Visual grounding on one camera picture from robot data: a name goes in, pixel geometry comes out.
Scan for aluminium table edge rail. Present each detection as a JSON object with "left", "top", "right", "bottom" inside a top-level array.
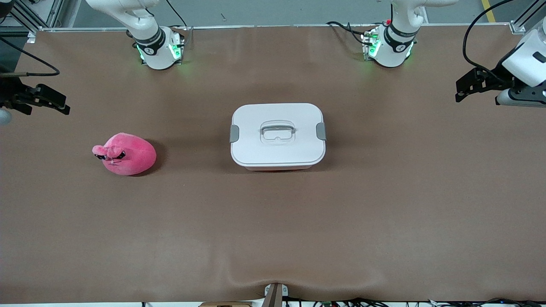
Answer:
[{"left": 28, "top": 22, "right": 525, "bottom": 43}]

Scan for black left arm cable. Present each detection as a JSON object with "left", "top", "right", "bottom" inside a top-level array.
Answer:
[{"left": 463, "top": 0, "right": 514, "bottom": 81}]

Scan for black cable at arm base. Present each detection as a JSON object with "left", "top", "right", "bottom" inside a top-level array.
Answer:
[
  {"left": 164, "top": 0, "right": 189, "bottom": 30},
  {"left": 326, "top": 20, "right": 386, "bottom": 46}
]

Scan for aluminium frame struts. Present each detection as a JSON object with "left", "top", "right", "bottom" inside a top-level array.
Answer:
[
  {"left": 510, "top": 0, "right": 546, "bottom": 35},
  {"left": 0, "top": 0, "right": 64, "bottom": 43}
]

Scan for white box lid grey latches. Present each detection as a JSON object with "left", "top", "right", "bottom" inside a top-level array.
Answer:
[{"left": 229, "top": 103, "right": 327, "bottom": 167}]

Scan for metal table edge bracket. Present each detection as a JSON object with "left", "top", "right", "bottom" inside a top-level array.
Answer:
[{"left": 264, "top": 283, "right": 289, "bottom": 307}]

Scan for translucent pinkish storage box base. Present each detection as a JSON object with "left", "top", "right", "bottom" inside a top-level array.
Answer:
[{"left": 243, "top": 164, "right": 317, "bottom": 172}]

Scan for pink plush toy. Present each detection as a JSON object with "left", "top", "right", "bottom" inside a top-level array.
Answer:
[{"left": 92, "top": 133, "right": 157, "bottom": 176}]

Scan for large table cover mat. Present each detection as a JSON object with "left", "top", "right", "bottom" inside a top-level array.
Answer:
[{"left": 0, "top": 23, "right": 546, "bottom": 304}]

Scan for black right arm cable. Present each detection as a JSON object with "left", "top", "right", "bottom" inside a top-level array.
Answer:
[{"left": 0, "top": 36, "right": 60, "bottom": 77}]

